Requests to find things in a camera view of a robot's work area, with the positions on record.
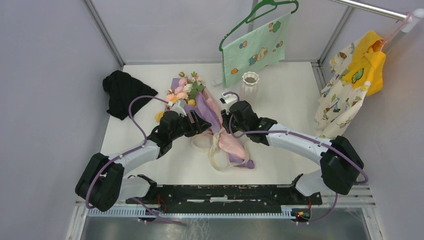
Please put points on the pink purple flower bouquet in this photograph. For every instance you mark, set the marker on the pink purple flower bouquet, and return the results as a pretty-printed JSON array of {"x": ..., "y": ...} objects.
[{"x": 223, "y": 150}]

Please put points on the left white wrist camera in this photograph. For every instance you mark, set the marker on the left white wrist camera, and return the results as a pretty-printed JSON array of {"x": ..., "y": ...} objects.
[{"x": 178, "y": 107}]

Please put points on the yellow cartoon print shirt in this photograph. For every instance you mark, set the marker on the yellow cartoon print shirt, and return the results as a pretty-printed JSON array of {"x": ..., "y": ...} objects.
[{"x": 357, "y": 73}]

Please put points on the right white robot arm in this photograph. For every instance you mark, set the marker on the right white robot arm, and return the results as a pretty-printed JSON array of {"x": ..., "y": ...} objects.
[{"x": 340, "y": 166}]

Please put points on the green cartoon print towel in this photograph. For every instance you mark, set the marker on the green cartoon print towel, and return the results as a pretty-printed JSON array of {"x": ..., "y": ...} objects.
[{"x": 262, "y": 47}]

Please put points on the green clothes hanger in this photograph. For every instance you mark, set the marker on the green clothes hanger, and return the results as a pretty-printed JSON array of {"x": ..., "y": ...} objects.
[{"x": 252, "y": 16}]

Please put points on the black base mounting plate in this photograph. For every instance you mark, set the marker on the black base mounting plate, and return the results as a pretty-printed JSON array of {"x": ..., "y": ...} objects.
[{"x": 227, "y": 199}]

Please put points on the white ribbed vase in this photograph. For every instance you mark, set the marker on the white ribbed vase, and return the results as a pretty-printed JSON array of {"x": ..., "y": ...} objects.
[{"x": 249, "y": 87}]

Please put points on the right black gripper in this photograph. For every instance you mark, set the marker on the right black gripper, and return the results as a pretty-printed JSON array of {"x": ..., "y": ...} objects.
[{"x": 225, "y": 115}]

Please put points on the black cloth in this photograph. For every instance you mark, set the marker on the black cloth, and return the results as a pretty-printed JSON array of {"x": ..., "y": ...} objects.
[{"x": 122, "y": 89}]

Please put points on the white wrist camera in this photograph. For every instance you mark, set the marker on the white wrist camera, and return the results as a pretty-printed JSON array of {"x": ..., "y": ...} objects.
[
  {"x": 229, "y": 98},
  {"x": 178, "y": 107}
]

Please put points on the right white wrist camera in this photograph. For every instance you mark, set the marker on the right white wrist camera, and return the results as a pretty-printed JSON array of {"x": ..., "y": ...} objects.
[{"x": 229, "y": 98}]

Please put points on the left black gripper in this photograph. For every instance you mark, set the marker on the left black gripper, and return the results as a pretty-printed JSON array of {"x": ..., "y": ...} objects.
[{"x": 198, "y": 126}]

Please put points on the metal hanging rod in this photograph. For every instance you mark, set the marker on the metal hanging rod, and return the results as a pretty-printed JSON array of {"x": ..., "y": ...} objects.
[{"x": 417, "y": 14}]

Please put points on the pink clothes hanger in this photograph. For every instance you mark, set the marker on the pink clothes hanger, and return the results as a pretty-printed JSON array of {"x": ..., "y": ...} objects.
[{"x": 396, "y": 30}]

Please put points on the small circuit board with LED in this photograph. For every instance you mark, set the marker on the small circuit board with LED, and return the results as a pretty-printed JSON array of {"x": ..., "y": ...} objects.
[{"x": 301, "y": 217}]

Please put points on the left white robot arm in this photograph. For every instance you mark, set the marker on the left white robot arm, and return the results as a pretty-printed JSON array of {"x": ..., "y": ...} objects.
[{"x": 103, "y": 181}]

